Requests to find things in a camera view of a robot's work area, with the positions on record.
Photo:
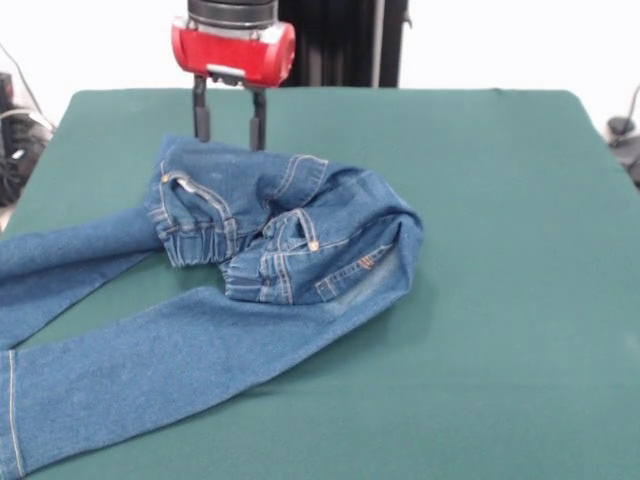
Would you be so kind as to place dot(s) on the blue denim jeans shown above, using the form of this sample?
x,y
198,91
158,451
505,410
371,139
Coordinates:
x,y
250,325

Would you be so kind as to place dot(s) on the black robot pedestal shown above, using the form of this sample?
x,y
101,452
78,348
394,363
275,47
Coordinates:
x,y
350,50

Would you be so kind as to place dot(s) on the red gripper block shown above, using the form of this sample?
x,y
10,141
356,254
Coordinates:
x,y
235,52

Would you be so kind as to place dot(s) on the dark green table cloth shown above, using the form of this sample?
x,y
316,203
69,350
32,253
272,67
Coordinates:
x,y
500,300

